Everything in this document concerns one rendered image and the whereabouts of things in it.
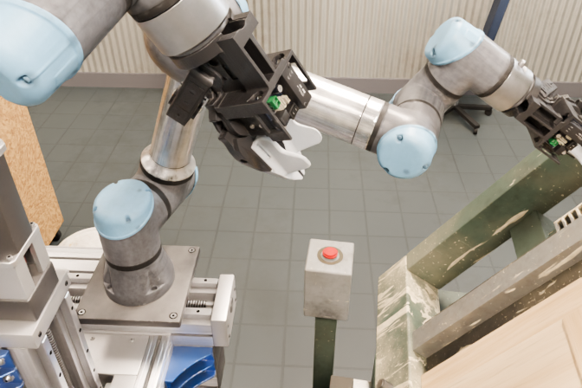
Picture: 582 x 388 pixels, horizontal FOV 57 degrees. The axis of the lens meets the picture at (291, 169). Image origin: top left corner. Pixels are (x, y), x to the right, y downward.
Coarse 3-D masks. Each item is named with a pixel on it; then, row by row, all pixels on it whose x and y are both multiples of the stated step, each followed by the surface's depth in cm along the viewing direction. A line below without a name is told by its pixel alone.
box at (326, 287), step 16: (320, 240) 144; (352, 256) 139; (304, 272) 136; (320, 272) 135; (336, 272) 134; (304, 288) 139; (320, 288) 138; (336, 288) 137; (304, 304) 143; (320, 304) 141; (336, 304) 140
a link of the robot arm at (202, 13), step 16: (192, 0) 43; (208, 0) 44; (224, 0) 46; (160, 16) 43; (176, 16) 43; (192, 16) 44; (208, 16) 44; (224, 16) 46; (144, 32) 46; (160, 32) 44; (176, 32) 44; (192, 32) 44; (208, 32) 45; (160, 48) 46; (176, 48) 45; (192, 48) 45
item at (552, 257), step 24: (552, 240) 100; (576, 240) 95; (528, 264) 102; (552, 264) 99; (480, 288) 110; (504, 288) 104; (528, 288) 103; (456, 312) 113; (480, 312) 109; (432, 336) 115; (456, 336) 114
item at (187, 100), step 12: (192, 72) 50; (204, 72) 50; (180, 84) 58; (192, 84) 51; (204, 84) 50; (180, 96) 54; (192, 96) 53; (204, 96) 59; (168, 108) 57; (180, 108) 56; (192, 108) 55; (180, 120) 58
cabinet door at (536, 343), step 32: (576, 288) 92; (512, 320) 101; (544, 320) 94; (576, 320) 88; (480, 352) 103; (512, 352) 97; (544, 352) 91; (576, 352) 85; (448, 384) 106; (480, 384) 99; (512, 384) 93; (544, 384) 87; (576, 384) 82
